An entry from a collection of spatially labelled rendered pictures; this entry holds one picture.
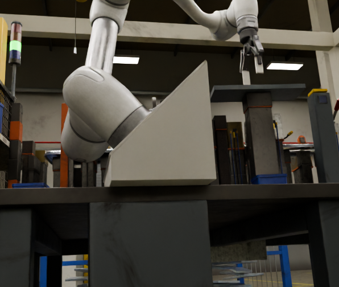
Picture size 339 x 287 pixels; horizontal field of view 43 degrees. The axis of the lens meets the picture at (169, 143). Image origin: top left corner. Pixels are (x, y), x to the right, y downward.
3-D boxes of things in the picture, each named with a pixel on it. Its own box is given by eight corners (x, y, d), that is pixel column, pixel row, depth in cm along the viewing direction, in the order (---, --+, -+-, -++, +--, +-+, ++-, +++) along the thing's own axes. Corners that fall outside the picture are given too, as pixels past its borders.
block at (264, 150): (277, 206, 168) (265, 98, 180) (284, 203, 160) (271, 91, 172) (252, 207, 167) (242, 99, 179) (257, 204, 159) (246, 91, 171)
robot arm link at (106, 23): (64, 135, 130) (52, 167, 147) (116, 148, 135) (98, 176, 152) (98, -29, 170) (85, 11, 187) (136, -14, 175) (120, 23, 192)
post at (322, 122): (339, 203, 170) (323, 99, 181) (348, 200, 162) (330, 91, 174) (320, 204, 169) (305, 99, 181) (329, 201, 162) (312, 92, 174)
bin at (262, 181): (281, 203, 159) (278, 179, 161) (290, 199, 149) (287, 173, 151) (252, 204, 158) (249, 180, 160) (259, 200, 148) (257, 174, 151)
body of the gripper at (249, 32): (236, 37, 185) (238, 56, 183) (243, 26, 177) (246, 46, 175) (252, 38, 187) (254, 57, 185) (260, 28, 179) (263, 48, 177)
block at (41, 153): (46, 227, 205) (48, 154, 215) (42, 225, 197) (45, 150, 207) (29, 228, 204) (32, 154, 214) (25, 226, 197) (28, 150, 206)
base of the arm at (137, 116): (176, 97, 125) (161, 84, 125) (124, 146, 115) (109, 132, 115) (160, 122, 141) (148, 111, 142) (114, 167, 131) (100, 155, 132)
